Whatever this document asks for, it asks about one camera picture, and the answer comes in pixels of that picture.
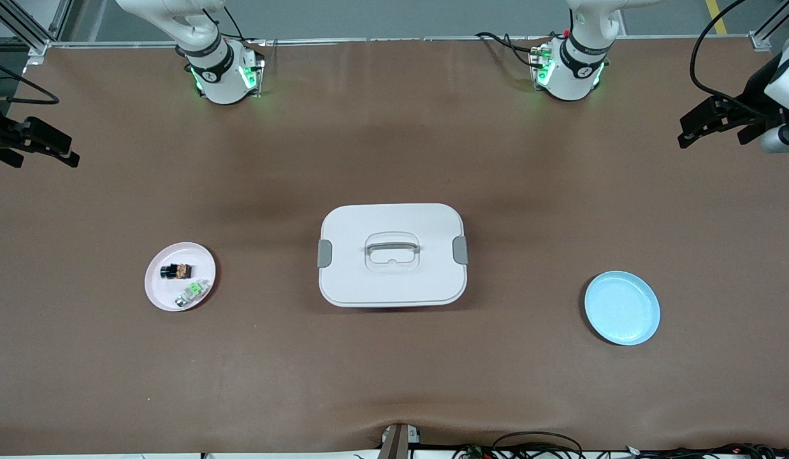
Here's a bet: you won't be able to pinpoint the white lidded storage box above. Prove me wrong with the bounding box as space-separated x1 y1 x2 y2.
317 203 470 309

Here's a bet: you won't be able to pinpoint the pink round plate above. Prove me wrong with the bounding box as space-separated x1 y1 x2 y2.
144 242 217 312

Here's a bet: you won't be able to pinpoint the light blue round plate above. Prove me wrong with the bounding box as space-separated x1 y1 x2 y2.
584 270 662 347

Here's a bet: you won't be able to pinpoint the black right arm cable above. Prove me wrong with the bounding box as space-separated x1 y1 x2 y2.
0 56 60 106

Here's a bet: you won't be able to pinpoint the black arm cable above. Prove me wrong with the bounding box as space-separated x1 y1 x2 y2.
0 56 60 106
689 0 784 119

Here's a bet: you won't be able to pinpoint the aluminium corner frame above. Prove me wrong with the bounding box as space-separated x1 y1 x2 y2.
0 0 73 59
748 0 789 52

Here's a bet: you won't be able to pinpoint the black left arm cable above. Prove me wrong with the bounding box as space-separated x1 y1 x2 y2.
689 0 784 119

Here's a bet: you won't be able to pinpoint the green and clear switch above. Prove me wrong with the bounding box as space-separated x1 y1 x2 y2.
174 279 212 309

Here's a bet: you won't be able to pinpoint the black base power cables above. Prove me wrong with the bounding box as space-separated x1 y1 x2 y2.
475 31 548 68
203 5 268 47

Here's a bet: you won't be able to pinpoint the looped black cable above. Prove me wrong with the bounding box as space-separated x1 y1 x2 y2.
492 431 584 459

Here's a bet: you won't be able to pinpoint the brown camera mount post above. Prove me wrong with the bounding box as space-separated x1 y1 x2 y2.
377 423 422 459

